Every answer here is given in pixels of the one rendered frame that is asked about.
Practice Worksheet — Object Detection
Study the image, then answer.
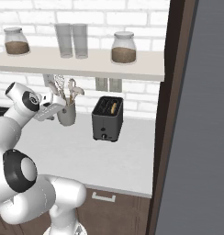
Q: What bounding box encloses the grey fridge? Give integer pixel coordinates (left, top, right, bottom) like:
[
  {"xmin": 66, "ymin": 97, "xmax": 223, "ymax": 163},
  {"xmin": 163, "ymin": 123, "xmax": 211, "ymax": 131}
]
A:
[{"xmin": 154, "ymin": 0, "xmax": 224, "ymax": 235}]

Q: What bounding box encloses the pale ladle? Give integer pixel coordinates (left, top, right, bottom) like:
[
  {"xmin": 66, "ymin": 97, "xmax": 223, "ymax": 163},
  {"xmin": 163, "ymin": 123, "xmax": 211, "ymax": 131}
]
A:
[{"xmin": 72, "ymin": 85, "xmax": 85, "ymax": 101}]

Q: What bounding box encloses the dark brown side panel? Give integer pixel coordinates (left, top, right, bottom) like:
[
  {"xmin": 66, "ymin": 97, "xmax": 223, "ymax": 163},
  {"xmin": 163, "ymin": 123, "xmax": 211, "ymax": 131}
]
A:
[{"xmin": 145, "ymin": 0, "xmax": 198, "ymax": 235}]

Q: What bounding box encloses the white wall shelf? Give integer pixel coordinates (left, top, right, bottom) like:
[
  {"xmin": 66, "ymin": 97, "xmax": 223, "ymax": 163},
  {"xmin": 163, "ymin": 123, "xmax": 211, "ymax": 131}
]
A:
[{"xmin": 0, "ymin": 45, "xmax": 166, "ymax": 83}]

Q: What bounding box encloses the pale slotted spatula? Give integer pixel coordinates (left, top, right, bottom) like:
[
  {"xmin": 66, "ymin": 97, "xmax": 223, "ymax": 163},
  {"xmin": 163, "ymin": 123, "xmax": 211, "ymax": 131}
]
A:
[{"xmin": 67, "ymin": 77, "xmax": 78, "ymax": 106}]

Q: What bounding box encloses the brown drawer front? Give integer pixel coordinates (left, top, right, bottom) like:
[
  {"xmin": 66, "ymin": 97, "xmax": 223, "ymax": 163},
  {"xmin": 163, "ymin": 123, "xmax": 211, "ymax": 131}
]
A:
[{"xmin": 75, "ymin": 187, "xmax": 151, "ymax": 235}]

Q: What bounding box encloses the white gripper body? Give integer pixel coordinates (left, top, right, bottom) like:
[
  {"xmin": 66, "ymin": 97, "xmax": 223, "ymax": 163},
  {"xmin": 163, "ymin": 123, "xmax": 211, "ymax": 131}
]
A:
[{"xmin": 33, "ymin": 95, "xmax": 67, "ymax": 122}]

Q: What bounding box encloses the white drawer handle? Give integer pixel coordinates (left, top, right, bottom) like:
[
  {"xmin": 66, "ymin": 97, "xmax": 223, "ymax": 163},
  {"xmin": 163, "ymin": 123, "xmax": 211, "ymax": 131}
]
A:
[{"xmin": 91, "ymin": 191, "xmax": 118, "ymax": 204}]

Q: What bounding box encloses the brown cupboard door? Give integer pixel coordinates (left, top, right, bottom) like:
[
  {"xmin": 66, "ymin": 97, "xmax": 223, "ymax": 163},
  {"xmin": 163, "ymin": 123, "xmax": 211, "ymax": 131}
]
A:
[{"xmin": 0, "ymin": 208, "xmax": 55, "ymax": 235}]

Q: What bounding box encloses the grey wall socket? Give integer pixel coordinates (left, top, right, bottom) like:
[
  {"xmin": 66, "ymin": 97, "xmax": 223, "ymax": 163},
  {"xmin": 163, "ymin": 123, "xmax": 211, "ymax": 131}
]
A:
[
  {"xmin": 42, "ymin": 73, "xmax": 56, "ymax": 88},
  {"xmin": 95, "ymin": 76, "xmax": 109, "ymax": 93},
  {"xmin": 108, "ymin": 77, "xmax": 123, "ymax": 94}
]

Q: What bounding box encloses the clear drinking glass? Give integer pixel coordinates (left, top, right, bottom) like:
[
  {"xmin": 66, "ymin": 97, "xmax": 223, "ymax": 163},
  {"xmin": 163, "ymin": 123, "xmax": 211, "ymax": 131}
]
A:
[
  {"xmin": 72, "ymin": 23, "xmax": 89, "ymax": 60},
  {"xmin": 54, "ymin": 22, "xmax": 74, "ymax": 60}
]

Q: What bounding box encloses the glass jar with brown filling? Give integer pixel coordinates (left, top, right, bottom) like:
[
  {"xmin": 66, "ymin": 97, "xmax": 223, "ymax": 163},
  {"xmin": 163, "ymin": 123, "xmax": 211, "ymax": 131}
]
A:
[
  {"xmin": 3, "ymin": 26, "xmax": 31, "ymax": 56},
  {"xmin": 110, "ymin": 30, "xmax": 138, "ymax": 65}
]

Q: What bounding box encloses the dark grey toaster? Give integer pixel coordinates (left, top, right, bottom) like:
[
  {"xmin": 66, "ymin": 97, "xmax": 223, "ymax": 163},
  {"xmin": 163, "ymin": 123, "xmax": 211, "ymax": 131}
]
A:
[{"xmin": 91, "ymin": 95, "xmax": 125, "ymax": 143}]

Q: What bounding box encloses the black hob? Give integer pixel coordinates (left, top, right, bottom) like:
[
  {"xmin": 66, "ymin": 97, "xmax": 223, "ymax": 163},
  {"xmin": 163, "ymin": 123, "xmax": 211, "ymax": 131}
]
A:
[{"xmin": 0, "ymin": 106, "xmax": 11, "ymax": 119}]

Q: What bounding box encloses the toasted bread slice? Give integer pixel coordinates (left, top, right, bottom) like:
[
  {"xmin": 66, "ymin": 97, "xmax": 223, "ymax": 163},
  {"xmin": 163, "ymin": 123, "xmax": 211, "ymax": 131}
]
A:
[{"xmin": 110, "ymin": 102, "xmax": 119, "ymax": 115}]

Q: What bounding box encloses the grey utensil pot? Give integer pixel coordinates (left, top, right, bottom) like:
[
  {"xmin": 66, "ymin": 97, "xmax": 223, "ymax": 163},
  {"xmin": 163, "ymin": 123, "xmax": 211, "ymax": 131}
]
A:
[{"xmin": 56, "ymin": 100, "xmax": 77, "ymax": 128}]

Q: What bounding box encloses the metal whisk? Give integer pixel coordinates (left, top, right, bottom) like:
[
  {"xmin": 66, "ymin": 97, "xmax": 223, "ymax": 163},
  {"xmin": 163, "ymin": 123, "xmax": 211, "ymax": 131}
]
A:
[{"xmin": 53, "ymin": 74, "xmax": 68, "ymax": 103}]

